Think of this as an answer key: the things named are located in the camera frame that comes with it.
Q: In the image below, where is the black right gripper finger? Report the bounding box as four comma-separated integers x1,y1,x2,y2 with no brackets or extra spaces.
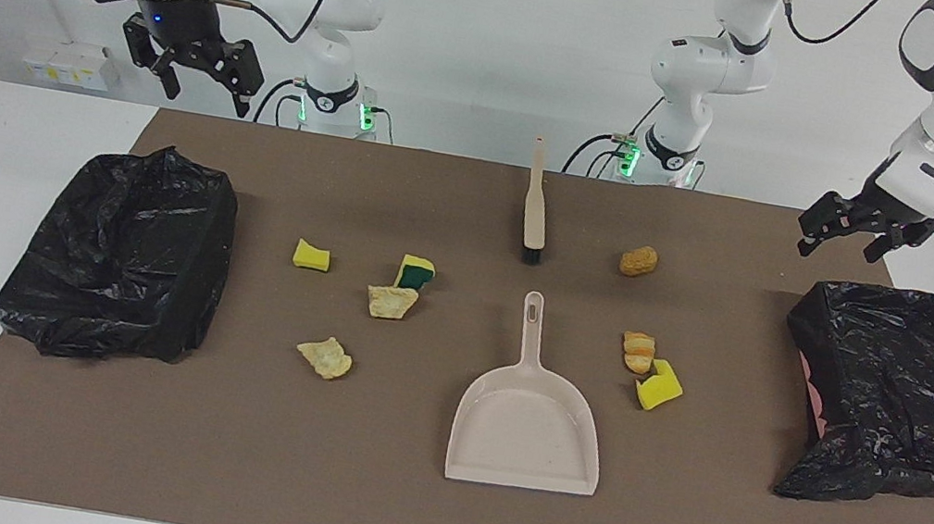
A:
154,60,186,103
226,86,256,121

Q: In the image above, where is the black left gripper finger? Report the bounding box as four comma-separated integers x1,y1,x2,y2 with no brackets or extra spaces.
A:
863,230,908,269
794,188,855,264

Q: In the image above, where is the plain yellow sponge piece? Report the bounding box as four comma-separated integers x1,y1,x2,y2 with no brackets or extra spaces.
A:
291,237,334,274

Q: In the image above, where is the brown fried nugget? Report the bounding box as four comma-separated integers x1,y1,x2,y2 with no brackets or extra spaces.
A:
617,242,661,281

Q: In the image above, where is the orange croissant piece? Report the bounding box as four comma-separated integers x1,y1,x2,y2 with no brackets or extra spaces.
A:
617,330,660,378

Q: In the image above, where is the notched yellow sponge piece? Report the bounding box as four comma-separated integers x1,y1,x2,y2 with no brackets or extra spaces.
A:
631,356,689,417

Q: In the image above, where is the yellow and green sponge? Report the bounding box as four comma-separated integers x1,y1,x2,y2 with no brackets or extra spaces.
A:
393,253,439,295

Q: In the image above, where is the beige hand brush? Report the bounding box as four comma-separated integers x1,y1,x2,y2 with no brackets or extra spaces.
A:
514,136,563,268

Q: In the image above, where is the beige plastic dustpan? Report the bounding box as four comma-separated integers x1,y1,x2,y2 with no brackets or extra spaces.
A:
442,281,627,504

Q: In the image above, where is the pink bin with black bag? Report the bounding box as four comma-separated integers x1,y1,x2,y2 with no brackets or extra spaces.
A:
758,270,934,522

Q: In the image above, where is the brown table mat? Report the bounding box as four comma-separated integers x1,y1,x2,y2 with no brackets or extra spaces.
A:
0,82,934,524

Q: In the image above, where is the black base cable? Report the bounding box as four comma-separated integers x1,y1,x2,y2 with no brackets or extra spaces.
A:
561,82,667,187
253,73,302,130

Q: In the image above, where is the white wall socket box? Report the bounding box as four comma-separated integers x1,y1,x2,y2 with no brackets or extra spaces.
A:
18,32,127,96

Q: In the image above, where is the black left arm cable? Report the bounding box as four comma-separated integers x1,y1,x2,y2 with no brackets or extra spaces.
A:
772,0,889,56

